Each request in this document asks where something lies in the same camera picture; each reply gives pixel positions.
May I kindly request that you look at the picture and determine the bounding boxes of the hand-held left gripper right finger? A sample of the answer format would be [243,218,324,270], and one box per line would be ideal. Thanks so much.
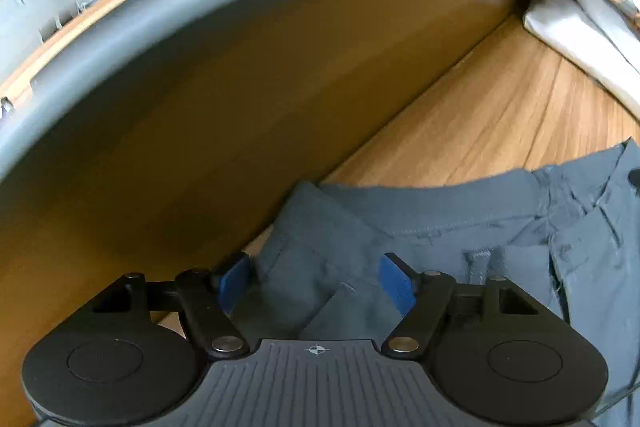
[378,252,541,360]

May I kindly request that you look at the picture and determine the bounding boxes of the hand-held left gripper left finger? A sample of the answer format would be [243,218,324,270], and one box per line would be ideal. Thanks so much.
[92,252,251,359]

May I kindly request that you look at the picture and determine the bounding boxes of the grey pants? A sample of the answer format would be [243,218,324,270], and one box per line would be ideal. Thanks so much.
[227,139,640,427]

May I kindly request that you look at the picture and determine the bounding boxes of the white folded cloth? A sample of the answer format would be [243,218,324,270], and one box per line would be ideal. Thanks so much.
[522,0,640,118]

